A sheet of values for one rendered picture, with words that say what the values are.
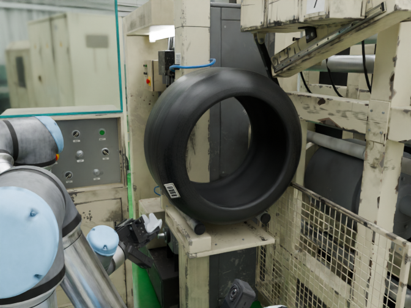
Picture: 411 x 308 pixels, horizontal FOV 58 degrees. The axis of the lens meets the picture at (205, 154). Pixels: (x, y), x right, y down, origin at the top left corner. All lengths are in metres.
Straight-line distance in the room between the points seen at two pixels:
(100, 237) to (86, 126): 1.03
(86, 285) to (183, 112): 0.72
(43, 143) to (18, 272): 0.66
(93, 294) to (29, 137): 0.53
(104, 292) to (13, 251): 0.26
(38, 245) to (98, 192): 1.45
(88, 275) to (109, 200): 1.27
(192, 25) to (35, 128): 0.85
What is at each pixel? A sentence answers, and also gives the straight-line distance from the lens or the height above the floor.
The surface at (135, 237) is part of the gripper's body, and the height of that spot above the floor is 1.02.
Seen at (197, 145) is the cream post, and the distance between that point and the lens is 1.72.
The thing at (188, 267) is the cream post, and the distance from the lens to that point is 1.94.
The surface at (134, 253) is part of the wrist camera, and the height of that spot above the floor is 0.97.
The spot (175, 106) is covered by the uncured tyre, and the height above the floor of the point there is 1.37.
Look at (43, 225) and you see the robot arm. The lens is 0.49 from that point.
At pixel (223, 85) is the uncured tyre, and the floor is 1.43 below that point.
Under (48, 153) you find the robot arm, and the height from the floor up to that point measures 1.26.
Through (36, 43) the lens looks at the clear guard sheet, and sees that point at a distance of 1.84.
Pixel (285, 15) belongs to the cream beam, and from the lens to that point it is 1.42.
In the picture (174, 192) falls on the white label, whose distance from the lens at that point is 1.32.
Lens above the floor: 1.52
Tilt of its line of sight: 14 degrees down
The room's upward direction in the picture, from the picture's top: straight up
